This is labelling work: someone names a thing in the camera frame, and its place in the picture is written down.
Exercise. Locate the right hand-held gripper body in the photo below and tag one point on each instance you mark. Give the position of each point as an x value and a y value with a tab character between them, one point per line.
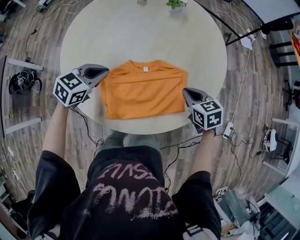
208	114

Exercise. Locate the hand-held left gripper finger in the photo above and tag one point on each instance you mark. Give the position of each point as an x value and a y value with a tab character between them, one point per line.
99	79
91	66

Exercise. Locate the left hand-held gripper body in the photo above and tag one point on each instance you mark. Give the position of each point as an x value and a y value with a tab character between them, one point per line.
70	89

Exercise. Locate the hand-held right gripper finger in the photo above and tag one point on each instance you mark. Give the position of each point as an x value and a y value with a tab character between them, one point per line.
188	102
201	95

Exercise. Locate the orange children's sweatshirt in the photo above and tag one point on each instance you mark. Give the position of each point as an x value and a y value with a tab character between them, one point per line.
145	98

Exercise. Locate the person's right forearm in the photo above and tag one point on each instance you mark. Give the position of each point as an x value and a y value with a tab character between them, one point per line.
206	154

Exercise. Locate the person's left forearm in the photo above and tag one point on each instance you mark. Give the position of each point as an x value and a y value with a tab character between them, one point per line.
55	131

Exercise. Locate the person's black printed t-shirt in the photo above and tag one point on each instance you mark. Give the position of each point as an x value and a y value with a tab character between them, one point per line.
124	199

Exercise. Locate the white power strip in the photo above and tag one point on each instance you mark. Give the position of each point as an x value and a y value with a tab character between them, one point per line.
227	131

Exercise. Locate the black harness gear bundle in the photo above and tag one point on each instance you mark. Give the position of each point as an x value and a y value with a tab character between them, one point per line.
23	80

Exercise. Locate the person's grey jeans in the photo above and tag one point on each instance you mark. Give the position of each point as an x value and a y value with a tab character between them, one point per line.
112	140

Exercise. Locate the white and black helmet device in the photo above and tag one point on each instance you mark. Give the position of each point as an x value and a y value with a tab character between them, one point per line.
272	140

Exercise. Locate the white paper sheet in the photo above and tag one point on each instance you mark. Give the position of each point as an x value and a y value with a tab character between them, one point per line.
247	43

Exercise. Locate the white portable power box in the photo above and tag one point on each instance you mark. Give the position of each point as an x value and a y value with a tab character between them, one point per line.
44	2

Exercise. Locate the black office chair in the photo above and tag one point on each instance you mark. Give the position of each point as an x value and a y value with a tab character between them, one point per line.
289	93

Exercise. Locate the orange round wooden table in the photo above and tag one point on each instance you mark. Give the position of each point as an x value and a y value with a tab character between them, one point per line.
281	55

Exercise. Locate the white flower potted plant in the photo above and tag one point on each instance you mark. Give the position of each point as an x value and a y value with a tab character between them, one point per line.
175	4

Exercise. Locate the red cloth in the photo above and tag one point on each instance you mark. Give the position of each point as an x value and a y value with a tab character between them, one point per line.
296	44

